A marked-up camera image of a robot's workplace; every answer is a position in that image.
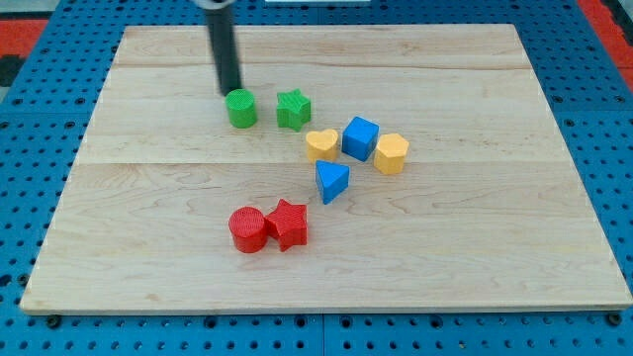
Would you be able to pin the green cylinder block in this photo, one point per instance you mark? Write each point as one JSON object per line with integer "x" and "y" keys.
{"x": 240, "y": 105}

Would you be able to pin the green star block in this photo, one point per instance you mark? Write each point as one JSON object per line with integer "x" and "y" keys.
{"x": 293, "y": 110}

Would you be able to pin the blue cube block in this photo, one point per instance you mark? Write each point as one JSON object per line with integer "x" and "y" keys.
{"x": 360, "y": 138}

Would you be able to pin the blue triangle block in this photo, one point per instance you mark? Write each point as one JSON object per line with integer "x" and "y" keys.
{"x": 331, "y": 179}

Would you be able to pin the yellow hexagon block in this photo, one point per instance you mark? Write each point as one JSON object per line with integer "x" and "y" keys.
{"x": 390, "y": 153}

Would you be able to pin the red cylinder block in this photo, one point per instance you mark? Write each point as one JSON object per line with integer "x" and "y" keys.
{"x": 248, "y": 229}

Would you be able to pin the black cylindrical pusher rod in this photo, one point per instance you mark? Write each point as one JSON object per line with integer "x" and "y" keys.
{"x": 220, "y": 22}

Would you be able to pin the light wooden board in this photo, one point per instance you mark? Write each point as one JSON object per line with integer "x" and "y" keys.
{"x": 488, "y": 215}

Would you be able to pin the red star block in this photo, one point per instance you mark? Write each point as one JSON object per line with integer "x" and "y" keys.
{"x": 288, "y": 224}

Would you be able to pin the yellow heart block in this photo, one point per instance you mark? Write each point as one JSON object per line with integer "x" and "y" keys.
{"x": 322, "y": 145}

